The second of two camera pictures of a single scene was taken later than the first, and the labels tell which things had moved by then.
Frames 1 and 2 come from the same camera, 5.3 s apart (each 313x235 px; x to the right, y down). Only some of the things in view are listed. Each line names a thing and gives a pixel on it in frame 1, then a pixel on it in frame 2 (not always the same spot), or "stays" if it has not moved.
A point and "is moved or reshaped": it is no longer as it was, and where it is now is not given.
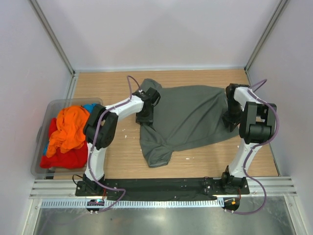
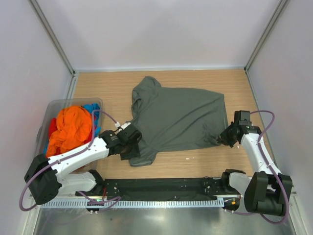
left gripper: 149,119 -> 135,152
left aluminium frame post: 35,5 stays
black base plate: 182,189 stays
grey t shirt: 184,117 is moved or reshaped
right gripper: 228,119 -> 223,138
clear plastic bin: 51,111 stays
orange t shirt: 71,133 stays
